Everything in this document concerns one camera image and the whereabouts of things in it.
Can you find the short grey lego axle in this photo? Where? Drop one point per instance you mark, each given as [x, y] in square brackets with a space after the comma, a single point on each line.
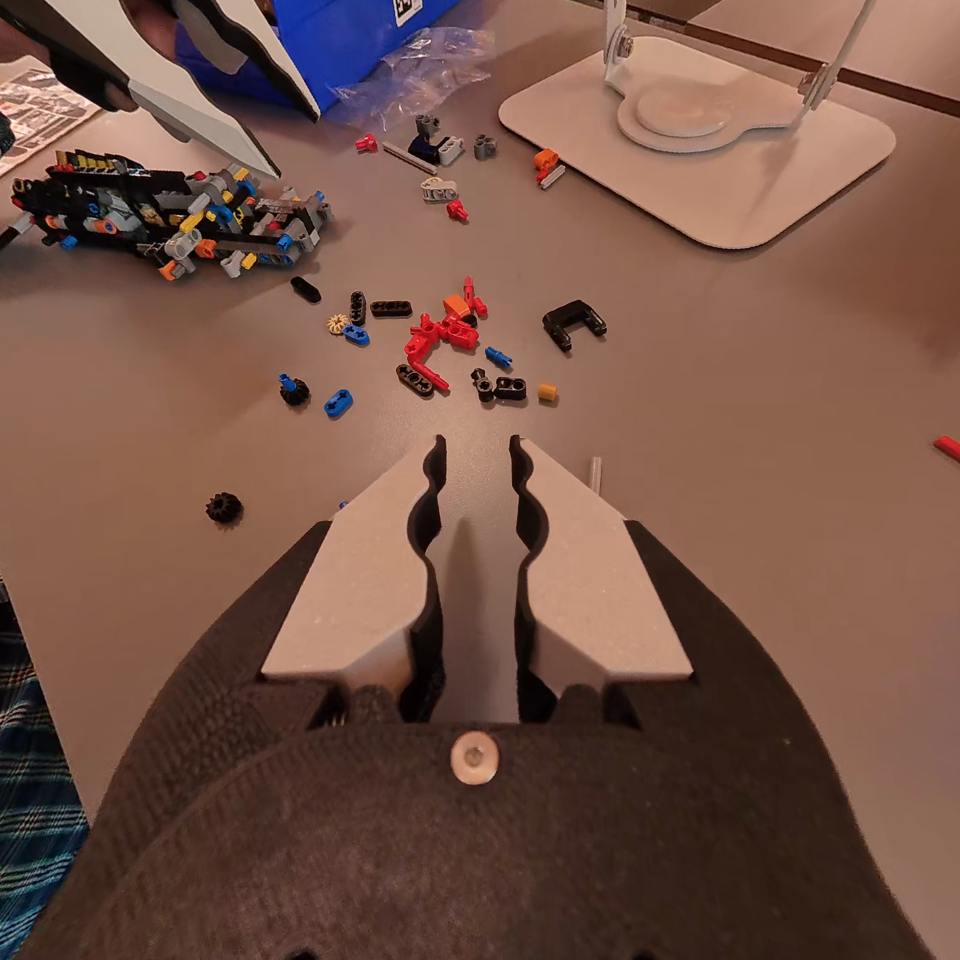
[555, 178]

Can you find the black lego gear with blue pin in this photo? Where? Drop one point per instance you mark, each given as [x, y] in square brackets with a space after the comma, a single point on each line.
[295, 391]

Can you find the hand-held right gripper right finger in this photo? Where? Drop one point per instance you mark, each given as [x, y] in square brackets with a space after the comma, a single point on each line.
[592, 585]

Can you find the black U-shaped lego bracket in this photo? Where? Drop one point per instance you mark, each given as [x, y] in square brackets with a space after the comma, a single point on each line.
[556, 319]

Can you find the clear plastic bag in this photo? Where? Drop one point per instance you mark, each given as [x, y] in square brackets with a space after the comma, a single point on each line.
[427, 82]

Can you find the person's left hand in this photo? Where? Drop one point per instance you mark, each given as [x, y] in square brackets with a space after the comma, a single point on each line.
[152, 26]

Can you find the person's plaid shirt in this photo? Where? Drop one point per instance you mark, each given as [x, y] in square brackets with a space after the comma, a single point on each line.
[30, 750]

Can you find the orange lego connector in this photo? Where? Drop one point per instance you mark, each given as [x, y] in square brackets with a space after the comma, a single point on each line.
[547, 158]

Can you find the black L-shaped lego piece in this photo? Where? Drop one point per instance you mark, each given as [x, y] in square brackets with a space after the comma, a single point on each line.
[424, 148]

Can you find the yellow lego bush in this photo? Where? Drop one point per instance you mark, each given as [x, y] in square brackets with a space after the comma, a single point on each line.
[547, 392]

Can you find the white lego tube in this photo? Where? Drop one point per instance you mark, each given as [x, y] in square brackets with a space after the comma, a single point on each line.
[596, 472]

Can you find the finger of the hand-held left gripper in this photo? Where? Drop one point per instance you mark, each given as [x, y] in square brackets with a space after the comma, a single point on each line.
[172, 97]
[214, 34]

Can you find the blue thin lego liftarm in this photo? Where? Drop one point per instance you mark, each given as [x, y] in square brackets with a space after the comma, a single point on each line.
[358, 334]
[339, 401]

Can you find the red lego connector with stem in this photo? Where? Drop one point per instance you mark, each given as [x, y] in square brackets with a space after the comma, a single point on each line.
[430, 325]

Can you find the black thin lego liftarm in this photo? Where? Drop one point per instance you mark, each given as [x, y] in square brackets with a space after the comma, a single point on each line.
[409, 375]
[391, 308]
[305, 289]
[357, 308]

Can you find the long thin red lego axle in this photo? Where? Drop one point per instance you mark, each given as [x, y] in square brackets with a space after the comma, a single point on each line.
[948, 447]

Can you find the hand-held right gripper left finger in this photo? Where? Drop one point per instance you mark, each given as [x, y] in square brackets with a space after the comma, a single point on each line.
[352, 585]

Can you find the blue bin with square tag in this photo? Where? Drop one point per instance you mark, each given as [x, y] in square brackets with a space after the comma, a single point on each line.
[337, 45]

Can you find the blue lego pin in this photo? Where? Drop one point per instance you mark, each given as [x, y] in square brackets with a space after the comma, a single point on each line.
[499, 356]

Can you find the short light grey lego beam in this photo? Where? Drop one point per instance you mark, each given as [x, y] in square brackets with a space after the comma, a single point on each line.
[451, 148]

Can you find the printed instruction sheet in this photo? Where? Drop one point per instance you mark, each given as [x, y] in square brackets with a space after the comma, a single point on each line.
[37, 112]

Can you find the dark grey lego connector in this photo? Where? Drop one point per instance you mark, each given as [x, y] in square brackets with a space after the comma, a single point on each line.
[485, 146]
[427, 122]

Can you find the red lego axle connector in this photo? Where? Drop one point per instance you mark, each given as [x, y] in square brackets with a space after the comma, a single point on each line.
[463, 336]
[414, 349]

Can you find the orange lego block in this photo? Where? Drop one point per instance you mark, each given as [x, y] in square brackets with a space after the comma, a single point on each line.
[455, 306]

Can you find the white book stand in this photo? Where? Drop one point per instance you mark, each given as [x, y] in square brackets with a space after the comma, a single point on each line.
[712, 180]

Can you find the multicoloured lego vehicle chassis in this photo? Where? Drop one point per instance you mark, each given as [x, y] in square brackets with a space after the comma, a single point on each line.
[150, 214]

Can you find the tan lego gear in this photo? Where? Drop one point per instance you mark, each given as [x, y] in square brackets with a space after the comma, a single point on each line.
[337, 324]

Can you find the light grey three-hole lego beam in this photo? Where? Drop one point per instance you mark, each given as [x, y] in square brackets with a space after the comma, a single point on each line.
[441, 193]

